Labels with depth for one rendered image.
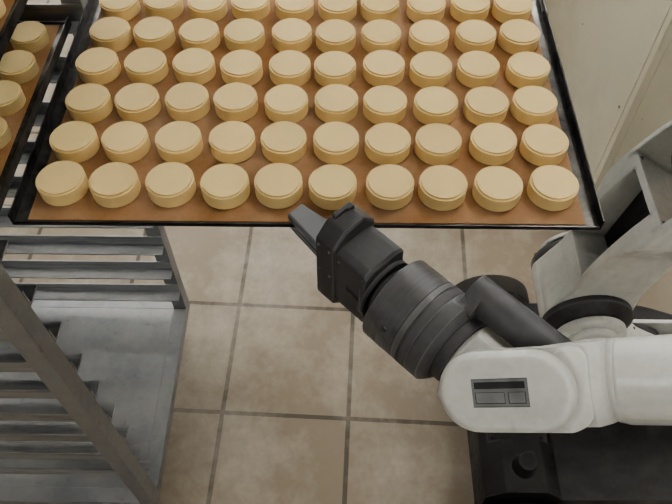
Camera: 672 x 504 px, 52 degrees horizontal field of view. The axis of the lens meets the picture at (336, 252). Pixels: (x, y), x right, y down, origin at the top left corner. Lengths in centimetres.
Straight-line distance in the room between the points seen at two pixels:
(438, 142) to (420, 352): 26
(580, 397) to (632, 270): 57
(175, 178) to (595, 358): 44
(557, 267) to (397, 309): 60
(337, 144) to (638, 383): 38
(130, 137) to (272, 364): 105
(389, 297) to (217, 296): 128
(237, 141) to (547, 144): 33
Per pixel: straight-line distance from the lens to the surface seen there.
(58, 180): 77
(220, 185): 72
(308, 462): 164
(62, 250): 152
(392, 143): 75
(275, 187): 71
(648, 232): 101
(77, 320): 174
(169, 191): 72
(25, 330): 89
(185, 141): 77
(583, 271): 112
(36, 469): 148
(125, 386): 162
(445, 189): 71
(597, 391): 57
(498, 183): 73
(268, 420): 169
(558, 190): 74
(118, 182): 75
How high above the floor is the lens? 156
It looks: 54 degrees down
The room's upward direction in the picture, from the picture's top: straight up
